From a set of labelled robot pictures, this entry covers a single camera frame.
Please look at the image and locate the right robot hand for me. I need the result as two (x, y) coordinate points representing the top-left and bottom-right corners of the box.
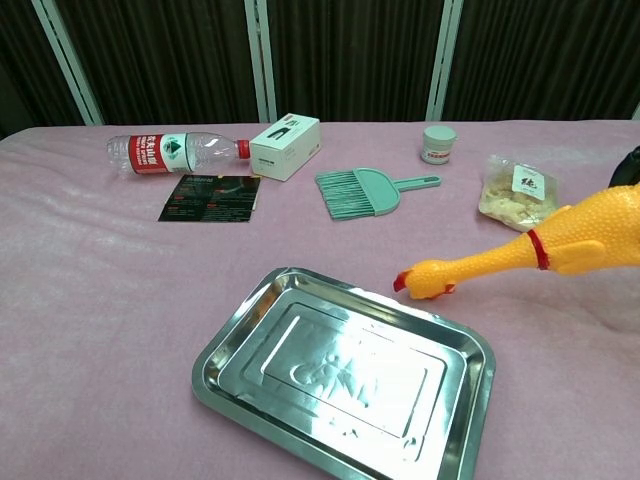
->
(610, 146), (640, 189)

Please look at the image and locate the yellow rubber chicken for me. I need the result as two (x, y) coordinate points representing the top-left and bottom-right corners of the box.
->
(392, 182), (640, 301)

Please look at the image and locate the silver metal tray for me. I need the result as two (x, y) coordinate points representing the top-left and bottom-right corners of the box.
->
(189, 266), (497, 480)

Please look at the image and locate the clear snack bag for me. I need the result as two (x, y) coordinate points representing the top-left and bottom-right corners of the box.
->
(477, 154), (562, 232)

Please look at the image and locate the black pleated curtain panel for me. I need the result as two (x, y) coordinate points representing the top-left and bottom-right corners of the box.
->
(0, 0), (86, 141)
(54, 0), (261, 126)
(269, 0), (444, 124)
(442, 0), (640, 121)

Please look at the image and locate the small white jar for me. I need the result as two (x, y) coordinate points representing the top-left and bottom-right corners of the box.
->
(420, 125), (459, 164)

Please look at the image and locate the teal plastic hand brush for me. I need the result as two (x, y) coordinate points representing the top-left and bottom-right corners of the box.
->
(314, 167), (443, 222)

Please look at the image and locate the white cardboard box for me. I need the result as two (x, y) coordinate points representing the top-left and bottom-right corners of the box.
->
(249, 113), (322, 183)

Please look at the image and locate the black printed card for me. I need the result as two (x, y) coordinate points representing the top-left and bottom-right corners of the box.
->
(157, 174), (262, 224)

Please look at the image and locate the clear bottle red label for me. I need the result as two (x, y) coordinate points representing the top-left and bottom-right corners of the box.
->
(104, 131), (251, 176)

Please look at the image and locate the pink table cloth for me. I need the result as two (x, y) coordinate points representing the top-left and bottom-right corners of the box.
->
(0, 118), (640, 480)

